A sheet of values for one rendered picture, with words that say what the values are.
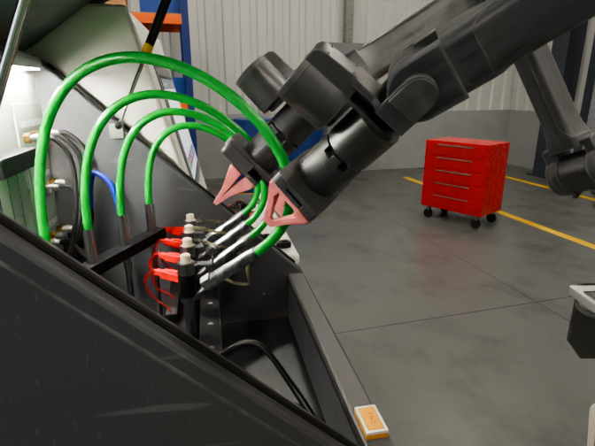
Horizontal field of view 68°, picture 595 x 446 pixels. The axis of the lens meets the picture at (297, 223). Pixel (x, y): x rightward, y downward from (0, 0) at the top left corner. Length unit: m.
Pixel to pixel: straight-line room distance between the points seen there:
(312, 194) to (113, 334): 0.25
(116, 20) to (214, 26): 6.17
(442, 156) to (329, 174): 4.46
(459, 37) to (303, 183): 0.21
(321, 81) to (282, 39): 6.93
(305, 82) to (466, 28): 0.15
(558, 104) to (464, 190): 3.92
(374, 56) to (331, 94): 0.30
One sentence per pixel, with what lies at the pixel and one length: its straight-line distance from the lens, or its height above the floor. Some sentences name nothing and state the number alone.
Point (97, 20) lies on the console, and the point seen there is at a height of 1.52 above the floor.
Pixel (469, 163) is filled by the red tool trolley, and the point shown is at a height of 0.67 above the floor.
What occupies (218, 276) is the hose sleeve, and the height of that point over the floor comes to 1.14.
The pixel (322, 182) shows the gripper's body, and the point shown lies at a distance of 0.49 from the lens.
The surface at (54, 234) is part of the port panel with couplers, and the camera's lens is 1.01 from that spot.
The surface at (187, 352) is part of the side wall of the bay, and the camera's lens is 0.40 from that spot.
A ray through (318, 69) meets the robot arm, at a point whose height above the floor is 1.40.
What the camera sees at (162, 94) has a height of 1.38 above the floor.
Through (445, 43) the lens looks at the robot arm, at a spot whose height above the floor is 1.42.
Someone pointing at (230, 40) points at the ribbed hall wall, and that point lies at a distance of 7.22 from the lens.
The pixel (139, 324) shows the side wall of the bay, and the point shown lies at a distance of 0.39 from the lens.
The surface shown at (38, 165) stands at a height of 1.28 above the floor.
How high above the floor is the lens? 1.39
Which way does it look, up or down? 17 degrees down
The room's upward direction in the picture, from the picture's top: straight up
